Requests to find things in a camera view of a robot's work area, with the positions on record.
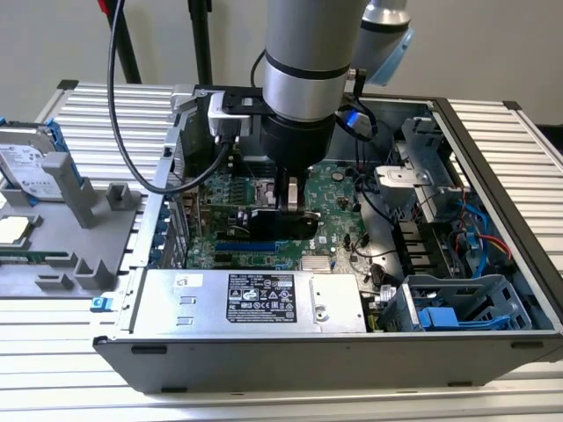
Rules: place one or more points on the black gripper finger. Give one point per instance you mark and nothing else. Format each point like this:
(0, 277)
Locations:
(282, 189)

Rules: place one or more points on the green graphics card black shroud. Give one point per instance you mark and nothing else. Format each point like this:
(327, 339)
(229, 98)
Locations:
(272, 226)

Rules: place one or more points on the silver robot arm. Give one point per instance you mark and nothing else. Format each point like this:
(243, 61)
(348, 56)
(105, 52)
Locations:
(308, 44)

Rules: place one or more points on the CPU socket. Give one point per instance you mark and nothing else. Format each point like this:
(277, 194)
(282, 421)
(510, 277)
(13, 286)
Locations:
(266, 192)

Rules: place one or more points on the green motherboard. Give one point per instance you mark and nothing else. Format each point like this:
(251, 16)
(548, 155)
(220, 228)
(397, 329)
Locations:
(334, 206)

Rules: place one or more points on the silver coin battery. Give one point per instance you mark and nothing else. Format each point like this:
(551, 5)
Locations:
(338, 176)

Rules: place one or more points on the blue expansion slot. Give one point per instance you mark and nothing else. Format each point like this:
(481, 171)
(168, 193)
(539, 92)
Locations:
(246, 249)

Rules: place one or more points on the silver finned chipset heatsink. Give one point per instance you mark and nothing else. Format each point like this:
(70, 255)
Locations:
(316, 264)

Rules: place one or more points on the black power supply label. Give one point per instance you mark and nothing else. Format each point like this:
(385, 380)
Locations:
(246, 310)

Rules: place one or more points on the white sticker on power supply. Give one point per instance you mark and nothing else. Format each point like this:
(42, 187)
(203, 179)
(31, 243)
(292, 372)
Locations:
(189, 281)

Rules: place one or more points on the upright black stand pole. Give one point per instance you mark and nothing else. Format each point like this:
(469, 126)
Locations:
(201, 44)

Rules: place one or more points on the silver power supply unit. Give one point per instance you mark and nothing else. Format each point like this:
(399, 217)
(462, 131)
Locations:
(167, 316)

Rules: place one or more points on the grey open PC case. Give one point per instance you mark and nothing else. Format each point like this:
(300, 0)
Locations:
(264, 365)

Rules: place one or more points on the slanted black stand leg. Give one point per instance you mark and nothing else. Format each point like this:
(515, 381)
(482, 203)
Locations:
(128, 57)

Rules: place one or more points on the blue plastic bay clip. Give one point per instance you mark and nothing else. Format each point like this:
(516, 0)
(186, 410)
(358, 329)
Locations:
(437, 318)

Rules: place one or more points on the grey plastic disk bay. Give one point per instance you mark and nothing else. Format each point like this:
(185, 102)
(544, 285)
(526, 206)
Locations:
(462, 283)

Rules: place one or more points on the small blue plastic latch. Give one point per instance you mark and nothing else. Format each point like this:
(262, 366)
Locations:
(101, 304)

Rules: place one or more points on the grey plastic parts rack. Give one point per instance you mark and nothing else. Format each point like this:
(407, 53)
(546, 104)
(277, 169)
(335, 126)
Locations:
(61, 176)

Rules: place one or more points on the red stand clamp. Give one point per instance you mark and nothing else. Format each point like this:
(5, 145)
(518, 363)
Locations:
(110, 5)

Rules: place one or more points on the hard disk in blue carrier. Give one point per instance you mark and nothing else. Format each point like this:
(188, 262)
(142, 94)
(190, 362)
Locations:
(26, 167)

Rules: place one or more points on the loose green RAM stick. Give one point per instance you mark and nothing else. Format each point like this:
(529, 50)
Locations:
(31, 256)

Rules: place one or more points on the silver CPU chip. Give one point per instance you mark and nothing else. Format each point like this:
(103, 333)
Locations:
(13, 233)

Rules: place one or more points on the small silver wrist camera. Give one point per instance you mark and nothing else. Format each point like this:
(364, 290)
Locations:
(358, 121)

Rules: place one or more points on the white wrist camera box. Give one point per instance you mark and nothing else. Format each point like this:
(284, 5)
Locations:
(215, 118)

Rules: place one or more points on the silver metal drive bracket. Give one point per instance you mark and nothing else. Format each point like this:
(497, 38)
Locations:
(387, 189)

